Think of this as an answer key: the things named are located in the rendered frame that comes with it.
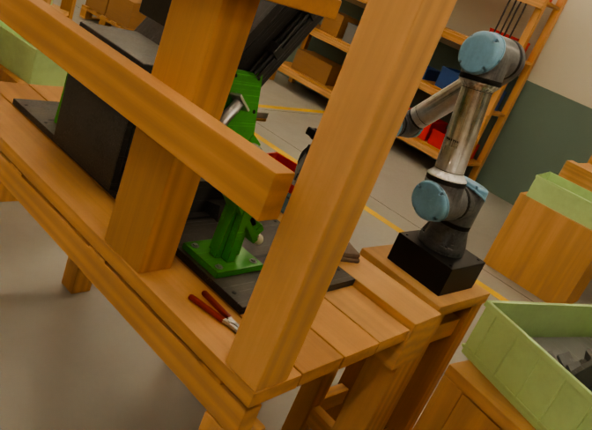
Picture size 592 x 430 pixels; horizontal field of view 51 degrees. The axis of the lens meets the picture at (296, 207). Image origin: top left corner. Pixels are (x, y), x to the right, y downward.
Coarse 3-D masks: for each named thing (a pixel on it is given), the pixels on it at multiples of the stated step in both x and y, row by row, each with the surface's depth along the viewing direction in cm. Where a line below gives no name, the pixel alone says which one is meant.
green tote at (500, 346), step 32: (480, 320) 169; (512, 320) 176; (544, 320) 184; (576, 320) 192; (480, 352) 167; (512, 352) 159; (544, 352) 151; (512, 384) 158; (544, 384) 151; (576, 384) 144; (544, 416) 150; (576, 416) 143
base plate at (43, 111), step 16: (32, 112) 186; (48, 112) 191; (48, 128) 180; (112, 192) 160; (192, 224) 158; (208, 224) 162; (272, 224) 176; (192, 240) 151; (272, 240) 167; (256, 256) 155; (208, 272) 140; (256, 272) 148; (336, 272) 163; (224, 288) 136; (240, 288) 139; (336, 288) 159; (240, 304) 133
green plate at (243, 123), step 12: (240, 72) 163; (252, 72) 166; (240, 84) 164; (252, 84) 167; (228, 96) 162; (252, 96) 168; (252, 108) 169; (240, 120) 167; (252, 120) 170; (240, 132) 168; (252, 132) 172
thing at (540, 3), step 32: (544, 0) 595; (320, 32) 766; (352, 32) 739; (448, 32) 654; (512, 32) 612; (544, 32) 638; (288, 64) 815; (320, 64) 778; (512, 96) 663; (480, 128) 643; (480, 160) 690
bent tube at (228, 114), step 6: (234, 96) 161; (240, 96) 159; (234, 102) 160; (240, 102) 161; (228, 108) 159; (234, 108) 160; (240, 108) 161; (246, 108) 162; (222, 114) 159; (228, 114) 159; (234, 114) 160; (222, 120) 158; (228, 120) 159
